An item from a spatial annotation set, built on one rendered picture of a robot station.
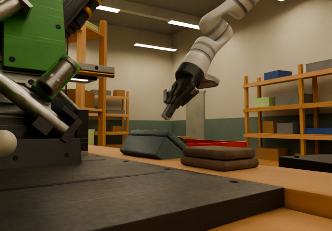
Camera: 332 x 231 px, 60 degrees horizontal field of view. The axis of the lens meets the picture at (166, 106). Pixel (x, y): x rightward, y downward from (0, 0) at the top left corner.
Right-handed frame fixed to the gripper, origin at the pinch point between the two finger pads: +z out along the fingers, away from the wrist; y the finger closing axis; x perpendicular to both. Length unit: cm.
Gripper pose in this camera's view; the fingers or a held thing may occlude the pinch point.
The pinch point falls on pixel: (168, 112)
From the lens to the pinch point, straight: 73.5
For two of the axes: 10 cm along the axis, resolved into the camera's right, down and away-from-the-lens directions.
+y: 6.0, -0.5, -8.0
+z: -4.6, 7.9, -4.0
